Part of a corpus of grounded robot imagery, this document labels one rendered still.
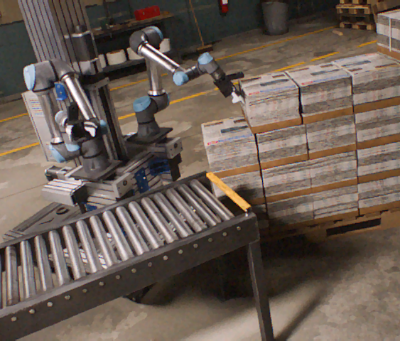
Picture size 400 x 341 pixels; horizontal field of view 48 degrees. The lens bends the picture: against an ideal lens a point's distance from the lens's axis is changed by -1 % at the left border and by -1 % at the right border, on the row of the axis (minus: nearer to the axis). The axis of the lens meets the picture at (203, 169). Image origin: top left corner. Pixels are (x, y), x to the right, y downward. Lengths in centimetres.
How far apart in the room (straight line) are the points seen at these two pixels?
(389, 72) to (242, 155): 93
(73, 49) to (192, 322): 167
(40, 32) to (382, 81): 193
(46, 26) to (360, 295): 225
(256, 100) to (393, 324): 135
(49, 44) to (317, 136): 161
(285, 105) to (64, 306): 156
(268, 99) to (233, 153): 36
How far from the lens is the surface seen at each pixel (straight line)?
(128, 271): 180
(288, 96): 258
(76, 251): 200
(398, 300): 268
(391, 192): 306
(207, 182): 233
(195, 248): 185
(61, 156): 254
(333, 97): 267
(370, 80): 272
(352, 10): 909
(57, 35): 268
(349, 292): 271
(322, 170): 280
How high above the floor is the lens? 182
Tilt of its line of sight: 26 degrees down
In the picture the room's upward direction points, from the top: 12 degrees counter-clockwise
